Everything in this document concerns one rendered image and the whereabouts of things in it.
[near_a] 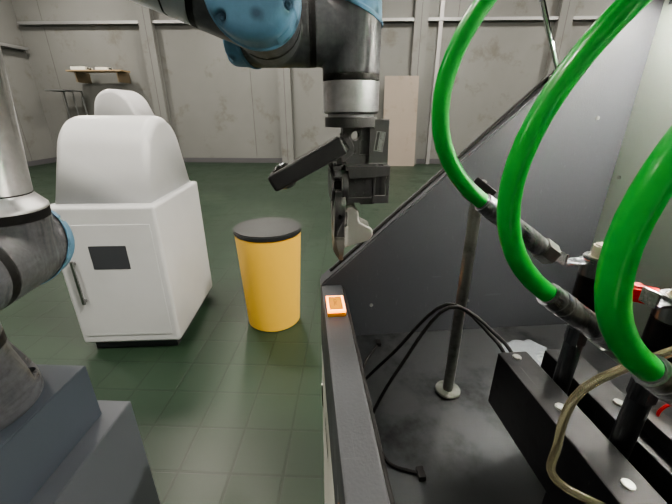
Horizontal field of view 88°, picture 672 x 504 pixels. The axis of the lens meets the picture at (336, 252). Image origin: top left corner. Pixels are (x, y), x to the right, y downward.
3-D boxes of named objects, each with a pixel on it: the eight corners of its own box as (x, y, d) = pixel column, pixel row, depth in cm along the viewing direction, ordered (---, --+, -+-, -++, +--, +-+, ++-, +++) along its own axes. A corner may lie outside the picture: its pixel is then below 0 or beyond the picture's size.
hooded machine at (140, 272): (177, 355, 193) (127, 116, 146) (76, 354, 194) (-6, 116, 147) (219, 293, 260) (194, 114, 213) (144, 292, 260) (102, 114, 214)
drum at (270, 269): (309, 304, 245) (307, 217, 221) (297, 337, 208) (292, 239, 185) (255, 300, 249) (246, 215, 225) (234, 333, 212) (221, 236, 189)
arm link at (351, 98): (324, 79, 42) (321, 84, 50) (325, 119, 44) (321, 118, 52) (385, 79, 43) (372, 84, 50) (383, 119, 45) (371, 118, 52)
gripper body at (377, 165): (388, 208, 49) (393, 117, 45) (327, 210, 48) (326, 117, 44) (377, 196, 56) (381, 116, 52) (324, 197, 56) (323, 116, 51)
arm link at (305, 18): (205, -28, 35) (315, -25, 36) (229, 4, 45) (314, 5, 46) (216, 61, 38) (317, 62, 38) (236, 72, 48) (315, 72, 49)
